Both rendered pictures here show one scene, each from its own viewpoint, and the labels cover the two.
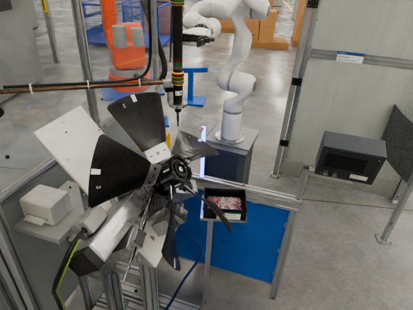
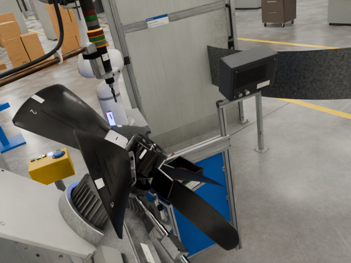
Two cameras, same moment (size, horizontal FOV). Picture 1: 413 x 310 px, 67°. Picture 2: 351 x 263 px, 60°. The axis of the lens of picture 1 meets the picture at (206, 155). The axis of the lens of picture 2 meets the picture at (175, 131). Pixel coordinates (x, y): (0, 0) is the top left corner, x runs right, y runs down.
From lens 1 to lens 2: 58 cm
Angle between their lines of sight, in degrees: 29
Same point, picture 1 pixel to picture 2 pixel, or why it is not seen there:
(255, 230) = (200, 193)
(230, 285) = not seen: outside the picture
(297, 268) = not seen: hidden behind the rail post
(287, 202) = (219, 144)
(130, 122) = (55, 127)
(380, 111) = (200, 56)
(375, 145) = (262, 49)
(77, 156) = (8, 213)
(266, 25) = (33, 48)
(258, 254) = not seen: hidden behind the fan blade
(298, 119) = (143, 94)
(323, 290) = (263, 211)
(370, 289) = (287, 186)
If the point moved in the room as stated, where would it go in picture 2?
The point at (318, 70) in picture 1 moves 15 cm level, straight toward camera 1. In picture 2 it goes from (138, 42) to (142, 45)
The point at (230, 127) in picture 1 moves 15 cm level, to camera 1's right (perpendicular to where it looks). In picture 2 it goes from (117, 112) to (140, 102)
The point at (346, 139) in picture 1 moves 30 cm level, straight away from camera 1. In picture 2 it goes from (241, 56) to (219, 44)
